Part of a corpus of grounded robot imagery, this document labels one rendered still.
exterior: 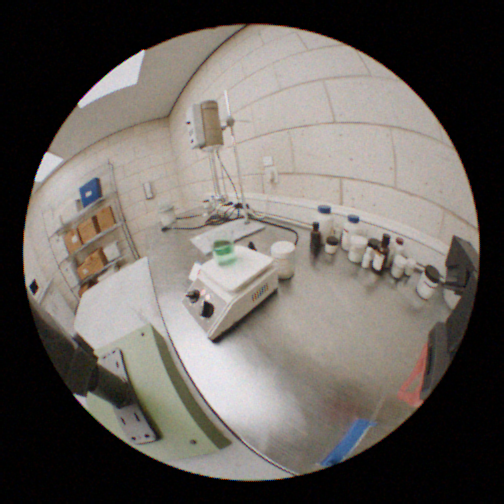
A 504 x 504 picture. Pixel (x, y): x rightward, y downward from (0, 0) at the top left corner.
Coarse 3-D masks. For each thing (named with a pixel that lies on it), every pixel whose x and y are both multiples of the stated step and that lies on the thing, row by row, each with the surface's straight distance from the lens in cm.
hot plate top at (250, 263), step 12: (240, 252) 37; (252, 252) 36; (204, 264) 36; (240, 264) 33; (252, 264) 32; (264, 264) 32; (216, 276) 31; (228, 276) 31; (240, 276) 30; (252, 276) 30; (228, 288) 28
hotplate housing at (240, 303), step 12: (204, 276) 36; (264, 276) 32; (276, 276) 35; (216, 288) 32; (240, 288) 30; (252, 288) 30; (264, 288) 33; (276, 288) 38; (228, 300) 29; (240, 300) 29; (252, 300) 32; (228, 312) 29; (240, 312) 31; (216, 324) 30; (228, 324) 31; (216, 336) 31
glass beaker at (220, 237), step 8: (224, 224) 34; (216, 232) 34; (224, 232) 34; (232, 232) 31; (208, 240) 32; (216, 240) 30; (224, 240) 30; (232, 240) 31; (216, 248) 31; (224, 248) 30; (232, 248) 31; (216, 256) 32; (224, 256) 31; (232, 256) 32; (216, 264) 33; (224, 264) 32; (232, 264) 33
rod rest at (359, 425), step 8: (360, 424) 28; (376, 424) 28; (352, 432) 29; (360, 432) 30; (344, 440) 29; (352, 440) 30; (336, 448) 30; (344, 448) 30; (328, 456) 30; (336, 456) 30; (344, 456) 31; (320, 464) 30; (328, 464) 29
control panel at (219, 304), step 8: (200, 280) 36; (192, 288) 37; (200, 288) 35; (208, 288) 33; (200, 296) 34; (216, 296) 31; (184, 304) 37; (192, 304) 35; (200, 304) 33; (216, 304) 30; (224, 304) 29; (192, 312) 34; (216, 312) 30; (200, 320) 32; (208, 320) 30; (208, 328) 30
